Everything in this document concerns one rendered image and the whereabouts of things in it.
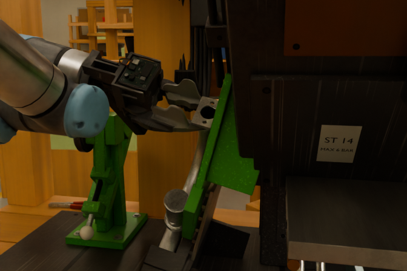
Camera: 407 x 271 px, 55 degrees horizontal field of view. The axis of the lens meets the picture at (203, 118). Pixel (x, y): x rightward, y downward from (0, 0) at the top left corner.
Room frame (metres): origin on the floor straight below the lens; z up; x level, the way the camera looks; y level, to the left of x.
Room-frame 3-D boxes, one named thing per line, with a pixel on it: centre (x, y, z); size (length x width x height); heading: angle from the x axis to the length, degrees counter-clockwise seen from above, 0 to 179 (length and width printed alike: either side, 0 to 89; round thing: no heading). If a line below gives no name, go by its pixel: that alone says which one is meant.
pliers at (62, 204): (1.00, 0.34, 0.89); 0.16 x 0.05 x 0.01; 87
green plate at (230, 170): (0.57, -0.05, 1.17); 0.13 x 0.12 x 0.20; 79
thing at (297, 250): (0.51, -0.19, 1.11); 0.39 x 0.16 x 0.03; 169
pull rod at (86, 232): (0.73, 0.23, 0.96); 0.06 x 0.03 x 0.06; 169
